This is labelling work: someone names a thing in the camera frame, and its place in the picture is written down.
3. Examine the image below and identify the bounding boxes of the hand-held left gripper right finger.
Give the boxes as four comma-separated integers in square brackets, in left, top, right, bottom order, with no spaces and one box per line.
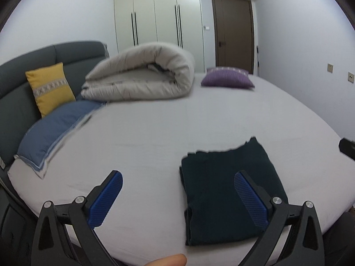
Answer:
[234,170,326,266]

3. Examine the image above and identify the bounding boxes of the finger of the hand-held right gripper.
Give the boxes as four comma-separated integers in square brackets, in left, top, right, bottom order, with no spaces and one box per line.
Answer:
[339,138,355,161]

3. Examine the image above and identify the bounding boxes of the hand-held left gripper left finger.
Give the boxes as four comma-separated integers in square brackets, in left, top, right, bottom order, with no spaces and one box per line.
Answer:
[31,170,124,266]

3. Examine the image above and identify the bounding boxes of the dark green knit sweater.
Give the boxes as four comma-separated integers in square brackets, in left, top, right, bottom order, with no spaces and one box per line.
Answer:
[179,136,289,246]

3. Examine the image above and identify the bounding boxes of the bed with white sheet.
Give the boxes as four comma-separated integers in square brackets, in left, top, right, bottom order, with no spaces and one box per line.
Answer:
[7,72,355,266]

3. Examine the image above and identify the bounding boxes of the blue pillow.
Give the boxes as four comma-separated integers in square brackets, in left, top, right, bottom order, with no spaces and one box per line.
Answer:
[14,100,107,179]

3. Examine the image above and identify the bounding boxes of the purple pillow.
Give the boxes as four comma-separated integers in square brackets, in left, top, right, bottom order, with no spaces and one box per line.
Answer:
[200,66,255,89]

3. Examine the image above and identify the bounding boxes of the yellow patterned pillow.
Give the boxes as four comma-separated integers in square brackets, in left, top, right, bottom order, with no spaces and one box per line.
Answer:
[25,62,76,118]

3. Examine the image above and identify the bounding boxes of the rolled beige duvet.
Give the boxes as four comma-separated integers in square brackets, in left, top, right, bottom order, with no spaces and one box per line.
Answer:
[80,42,195,102]

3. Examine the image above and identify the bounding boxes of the grey upholstered headboard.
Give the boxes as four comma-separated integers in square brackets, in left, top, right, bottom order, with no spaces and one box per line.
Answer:
[0,41,110,169]

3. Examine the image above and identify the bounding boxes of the brown door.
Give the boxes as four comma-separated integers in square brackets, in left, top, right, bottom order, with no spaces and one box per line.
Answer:
[211,0,255,75]

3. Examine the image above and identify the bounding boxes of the cream wardrobe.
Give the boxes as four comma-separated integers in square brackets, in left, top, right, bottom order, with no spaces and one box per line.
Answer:
[114,0,206,54]

